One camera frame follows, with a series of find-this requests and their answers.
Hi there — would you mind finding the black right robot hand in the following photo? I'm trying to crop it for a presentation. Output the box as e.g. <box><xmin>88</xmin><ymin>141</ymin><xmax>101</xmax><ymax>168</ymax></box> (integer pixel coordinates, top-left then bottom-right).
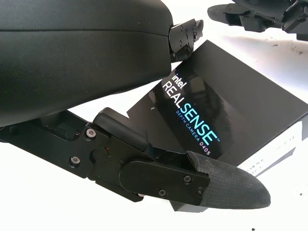
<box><xmin>207</xmin><ymin>0</ymin><xmax>308</xmax><ymax>42</ymax></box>

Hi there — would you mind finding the black RealSense box lid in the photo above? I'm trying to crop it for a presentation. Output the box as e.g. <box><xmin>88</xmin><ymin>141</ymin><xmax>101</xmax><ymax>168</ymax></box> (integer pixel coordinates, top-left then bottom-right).
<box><xmin>126</xmin><ymin>39</ymin><xmax>308</xmax><ymax>178</ymax></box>

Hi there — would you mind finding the black camera box base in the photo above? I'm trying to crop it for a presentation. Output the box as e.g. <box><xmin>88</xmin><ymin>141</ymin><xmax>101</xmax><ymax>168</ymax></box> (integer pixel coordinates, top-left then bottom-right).
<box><xmin>169</xmin><ymin>199</ymin><xmax>205</xmax><ymax>214</ymax></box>

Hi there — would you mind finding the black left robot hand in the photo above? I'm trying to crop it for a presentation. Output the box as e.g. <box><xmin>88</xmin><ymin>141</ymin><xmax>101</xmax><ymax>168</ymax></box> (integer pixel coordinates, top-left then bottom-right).
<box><xmin>0</xmin><ymin>0</ymin><xmax>272</xmax><ymax>209</ymax></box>

